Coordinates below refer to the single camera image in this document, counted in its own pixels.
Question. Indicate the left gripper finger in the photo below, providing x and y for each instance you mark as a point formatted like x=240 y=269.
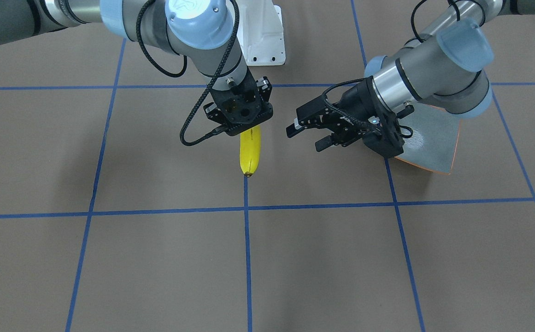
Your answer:
x=324 y=143
x=294 y=129

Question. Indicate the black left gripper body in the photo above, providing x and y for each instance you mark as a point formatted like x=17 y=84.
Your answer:
x=354 y=104

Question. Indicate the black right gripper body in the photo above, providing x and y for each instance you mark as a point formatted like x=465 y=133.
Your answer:
x=264 y=89

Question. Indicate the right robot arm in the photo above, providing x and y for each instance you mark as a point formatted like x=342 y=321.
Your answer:
x=203 y=31

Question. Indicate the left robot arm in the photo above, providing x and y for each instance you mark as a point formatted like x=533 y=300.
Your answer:
x=441 y=66

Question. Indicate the grey square plate orange rim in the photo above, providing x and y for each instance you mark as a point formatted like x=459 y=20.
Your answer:
x=434 y=142

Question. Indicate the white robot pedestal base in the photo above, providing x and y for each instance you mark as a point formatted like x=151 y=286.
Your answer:
x=261 y=33

